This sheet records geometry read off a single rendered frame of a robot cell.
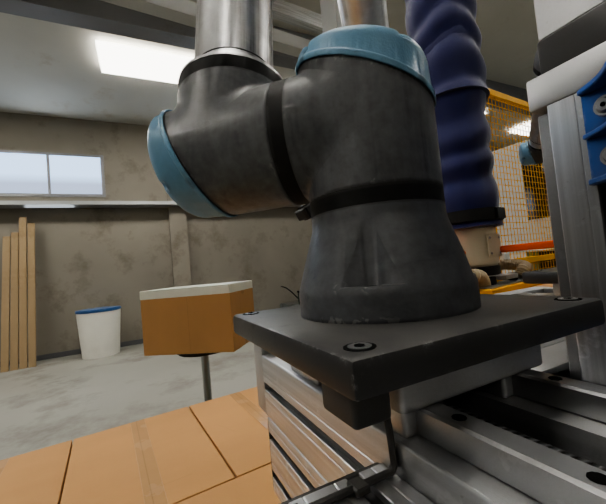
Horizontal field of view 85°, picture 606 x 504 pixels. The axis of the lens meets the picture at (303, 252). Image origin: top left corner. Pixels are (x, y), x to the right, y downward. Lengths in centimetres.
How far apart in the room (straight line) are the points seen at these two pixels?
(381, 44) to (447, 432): 26
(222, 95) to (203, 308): 183
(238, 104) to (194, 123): 4
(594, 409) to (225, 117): 33
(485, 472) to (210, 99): 32
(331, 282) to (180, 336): 198
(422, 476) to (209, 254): 654
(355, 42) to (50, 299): 657
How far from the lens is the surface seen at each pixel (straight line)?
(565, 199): 41
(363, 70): 28
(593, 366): 42
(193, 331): 215
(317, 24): 338
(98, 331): 592
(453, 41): 134
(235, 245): 680
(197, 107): 34
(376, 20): 65
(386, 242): 24
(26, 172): 701
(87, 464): 136
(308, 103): 28
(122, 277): 658
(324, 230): 26
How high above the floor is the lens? 108
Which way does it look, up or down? 3 degrees up
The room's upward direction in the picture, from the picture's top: 5 degrees counter-clockwise
